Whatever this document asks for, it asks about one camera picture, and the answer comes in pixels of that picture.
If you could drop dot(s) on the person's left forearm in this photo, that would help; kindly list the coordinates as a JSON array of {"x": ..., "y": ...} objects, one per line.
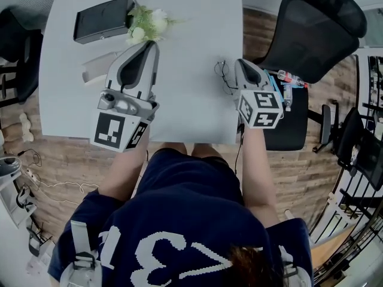
[{"x": 124, "y": 172}]

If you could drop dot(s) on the white glasses case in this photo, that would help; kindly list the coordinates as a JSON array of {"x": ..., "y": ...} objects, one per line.
[{"x": 97, "y": 66}]

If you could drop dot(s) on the red label plastic bottle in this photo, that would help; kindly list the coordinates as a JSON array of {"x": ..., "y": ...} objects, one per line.
[{"x": 291, "y": 78}]

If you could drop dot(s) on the clear plastic bottle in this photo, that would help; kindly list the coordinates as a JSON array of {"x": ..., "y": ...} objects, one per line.
[{"x": 288, "y": 97}]

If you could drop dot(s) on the person's right forearm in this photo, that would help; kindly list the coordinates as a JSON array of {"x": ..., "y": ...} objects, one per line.
[{"x": 257, "y": 175}]

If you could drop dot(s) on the person's leg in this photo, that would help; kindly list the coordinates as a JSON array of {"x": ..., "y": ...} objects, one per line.
[
  {"x": 173, "y": 148},
  {"x": 208, "y": 151}
]

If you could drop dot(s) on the person's right leg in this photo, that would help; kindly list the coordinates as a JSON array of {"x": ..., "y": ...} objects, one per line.
[{"x": 208, "y": 151}]

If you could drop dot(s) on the black armrest chair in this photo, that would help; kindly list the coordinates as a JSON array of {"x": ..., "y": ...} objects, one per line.
[{"x": 356, "y": 142}]

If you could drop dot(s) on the black eyeglasses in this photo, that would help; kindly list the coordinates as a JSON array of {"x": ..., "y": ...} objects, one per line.
[{"x": 223, "y": 65}]

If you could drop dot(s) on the person's left leg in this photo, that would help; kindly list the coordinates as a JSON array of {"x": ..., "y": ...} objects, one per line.
[{"x": 173, "y": 148}]

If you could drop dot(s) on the grey rounded device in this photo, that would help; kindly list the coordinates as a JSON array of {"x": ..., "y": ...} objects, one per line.
[{"x": 10, "y": 166}]

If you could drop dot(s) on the white lumpy floor object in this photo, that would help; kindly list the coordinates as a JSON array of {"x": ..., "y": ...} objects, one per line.
[{"x": 27, "y": 127}]

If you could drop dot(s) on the black metal rack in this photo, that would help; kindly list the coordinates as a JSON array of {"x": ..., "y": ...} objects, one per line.
[{"x": 353, "y": 220}]

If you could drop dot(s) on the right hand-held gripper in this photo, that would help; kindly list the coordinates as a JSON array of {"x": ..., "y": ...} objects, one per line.
[{"x": 260, "y": 109}]

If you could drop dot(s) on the navy blue printed shirt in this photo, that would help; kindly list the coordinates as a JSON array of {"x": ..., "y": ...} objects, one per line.
[{"x": 179, "y": 214}]

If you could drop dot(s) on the black mesh office chair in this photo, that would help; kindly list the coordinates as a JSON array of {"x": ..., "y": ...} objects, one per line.
[{"x": 314, "y": 34}]

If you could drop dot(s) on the black rectangular box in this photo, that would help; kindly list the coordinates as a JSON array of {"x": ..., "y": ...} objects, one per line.
[{"x": 100, "y": 19}]

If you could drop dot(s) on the white flower bouquet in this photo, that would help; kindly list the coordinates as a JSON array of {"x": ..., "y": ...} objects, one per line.
[{"x": 149, "y": 24}]

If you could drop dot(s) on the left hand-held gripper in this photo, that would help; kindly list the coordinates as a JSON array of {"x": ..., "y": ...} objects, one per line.
[{"x": 109, "y": 128}]

